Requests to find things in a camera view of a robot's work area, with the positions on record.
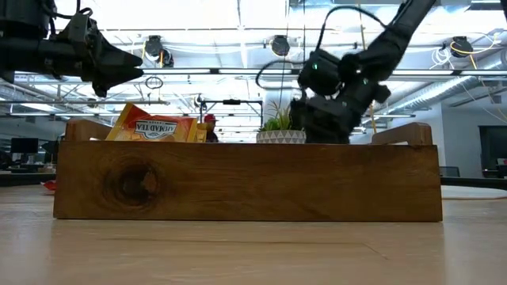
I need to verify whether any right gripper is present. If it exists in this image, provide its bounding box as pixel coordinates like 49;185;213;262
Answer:
291;81;392;144

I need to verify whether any wooden three-compartment tray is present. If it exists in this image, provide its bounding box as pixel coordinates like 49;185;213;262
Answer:
53;119;444;222

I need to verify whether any large dark wall display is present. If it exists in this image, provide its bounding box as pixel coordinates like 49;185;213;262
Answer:
478;125;507;172

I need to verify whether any white round woven placemat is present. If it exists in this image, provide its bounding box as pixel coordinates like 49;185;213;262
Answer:
440;184;507;200

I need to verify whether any black aluminium table frame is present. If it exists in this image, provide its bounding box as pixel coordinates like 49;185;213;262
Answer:
0;170;507;190

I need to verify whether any silver ventilation duct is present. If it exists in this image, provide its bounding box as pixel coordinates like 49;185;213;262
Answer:
390;75;485;116

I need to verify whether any person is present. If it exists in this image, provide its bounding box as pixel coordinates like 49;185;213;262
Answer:
202;113;220;143

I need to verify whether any black ceiling cord reel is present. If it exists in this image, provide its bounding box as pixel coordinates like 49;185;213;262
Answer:
143;34;175;68
270;34;292;58
450;36;475;59

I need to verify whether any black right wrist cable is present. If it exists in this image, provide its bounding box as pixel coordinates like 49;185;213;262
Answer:
255;6;387;90

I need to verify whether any grey office chair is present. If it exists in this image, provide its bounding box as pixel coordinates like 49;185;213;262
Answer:
438;165;461;178

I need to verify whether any black metal frame rig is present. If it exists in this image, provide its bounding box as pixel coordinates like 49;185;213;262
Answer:
199;98;265;143

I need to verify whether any hanging black cable loop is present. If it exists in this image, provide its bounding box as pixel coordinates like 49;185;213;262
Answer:
144;75;164;90

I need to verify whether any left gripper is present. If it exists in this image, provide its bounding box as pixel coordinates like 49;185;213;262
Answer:
0;31;144;98

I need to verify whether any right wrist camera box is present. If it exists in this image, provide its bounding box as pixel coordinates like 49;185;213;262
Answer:
297;47;344;97

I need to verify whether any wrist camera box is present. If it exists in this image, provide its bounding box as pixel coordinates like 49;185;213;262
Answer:
57;11;100;45
297;47;344;97

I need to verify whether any black computer monitor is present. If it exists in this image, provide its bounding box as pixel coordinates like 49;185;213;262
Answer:
10;137;40;154

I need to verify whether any yellow cable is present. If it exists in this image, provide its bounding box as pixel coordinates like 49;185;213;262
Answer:
357;0;377;135

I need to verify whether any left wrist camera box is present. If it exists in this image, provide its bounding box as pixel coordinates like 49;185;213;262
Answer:
57;11;100;45

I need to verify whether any succulent in white patterned pot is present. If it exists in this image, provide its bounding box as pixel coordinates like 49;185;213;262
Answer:
256;99;307;145

